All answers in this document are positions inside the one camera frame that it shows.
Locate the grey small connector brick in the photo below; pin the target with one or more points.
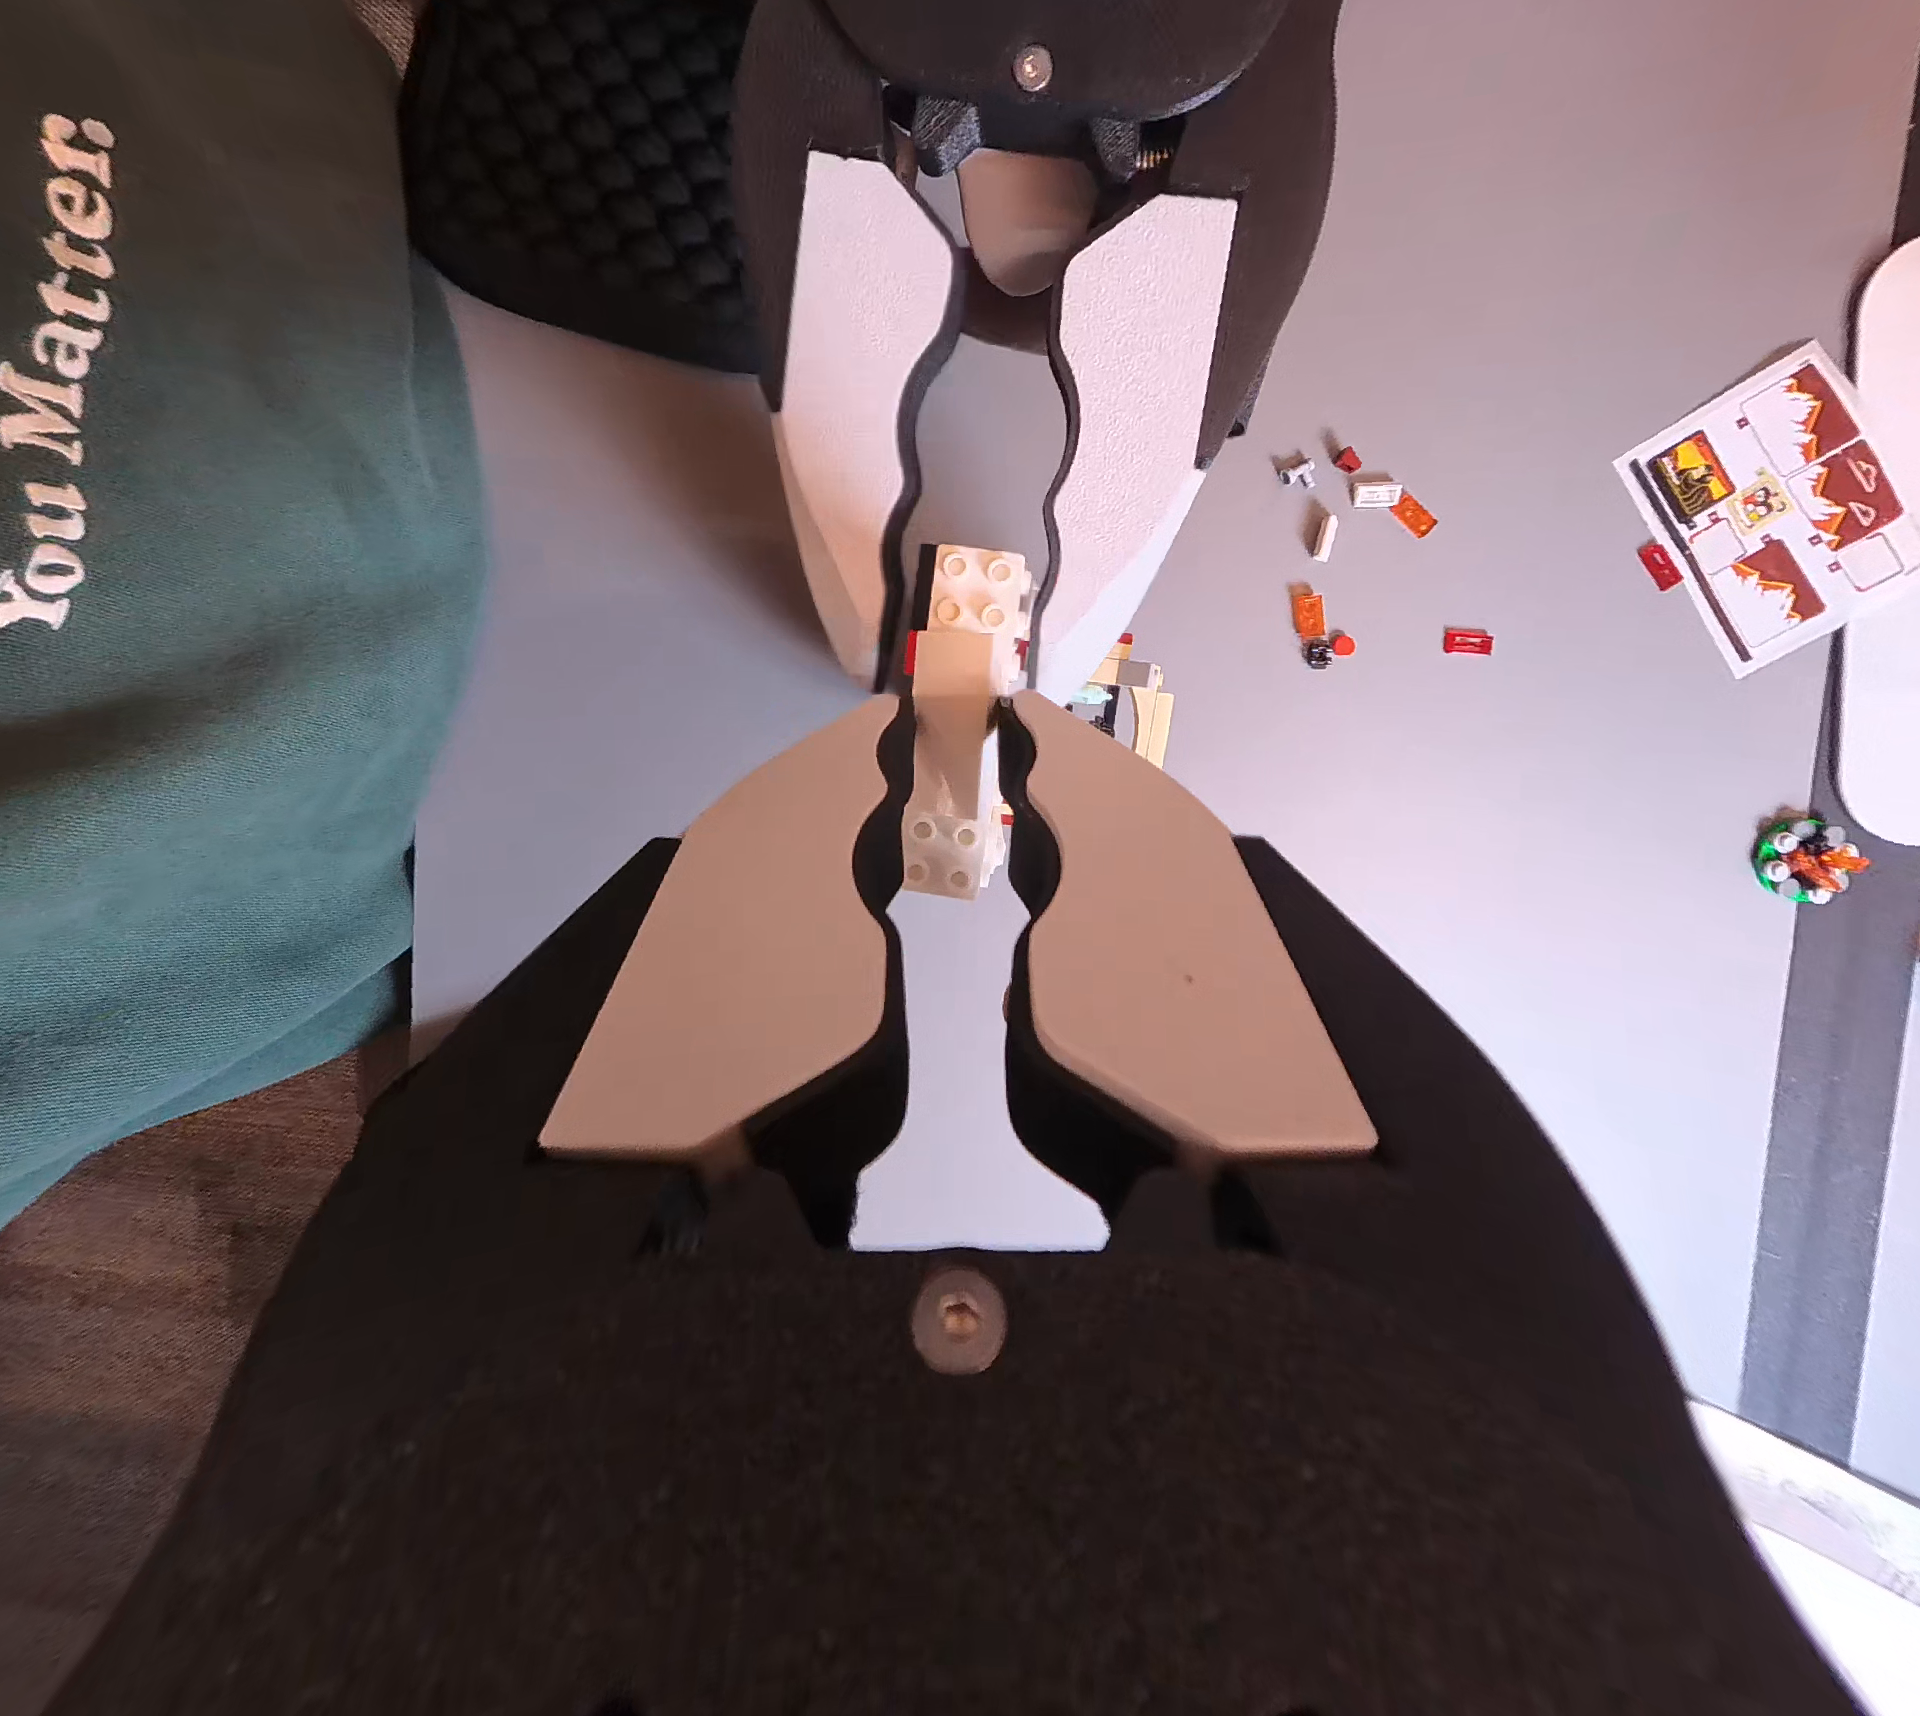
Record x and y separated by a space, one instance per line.
1293 471

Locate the dark red tile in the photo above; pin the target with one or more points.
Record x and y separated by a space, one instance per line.
1660 567

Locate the orange transparent tile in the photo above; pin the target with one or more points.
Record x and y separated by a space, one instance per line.
1412 519
1311 614

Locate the white paper bag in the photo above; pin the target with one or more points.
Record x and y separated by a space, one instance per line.
1831 1506

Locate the white slope brick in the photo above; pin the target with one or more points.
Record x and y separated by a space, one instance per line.
1323 537

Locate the grey desk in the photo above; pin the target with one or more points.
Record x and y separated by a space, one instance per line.
1500 247

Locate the transparent red tile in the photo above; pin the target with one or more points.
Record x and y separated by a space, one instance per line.
1466 640

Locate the sticker sheet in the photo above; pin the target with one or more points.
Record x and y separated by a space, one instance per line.
1770 500

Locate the red tan brick toy truck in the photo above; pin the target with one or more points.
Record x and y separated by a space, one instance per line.
960 591

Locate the brick campfire on green base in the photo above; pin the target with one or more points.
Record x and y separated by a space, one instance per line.
1792 868

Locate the white flat tile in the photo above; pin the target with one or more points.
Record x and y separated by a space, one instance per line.
1375 495

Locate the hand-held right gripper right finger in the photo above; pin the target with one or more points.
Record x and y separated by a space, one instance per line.
1184 981

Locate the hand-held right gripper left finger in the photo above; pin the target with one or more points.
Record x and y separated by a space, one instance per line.
735 966

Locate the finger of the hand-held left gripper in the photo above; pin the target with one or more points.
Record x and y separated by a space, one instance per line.
1155 396
854 320

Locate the white plastic board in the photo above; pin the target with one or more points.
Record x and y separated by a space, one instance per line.
1890 696

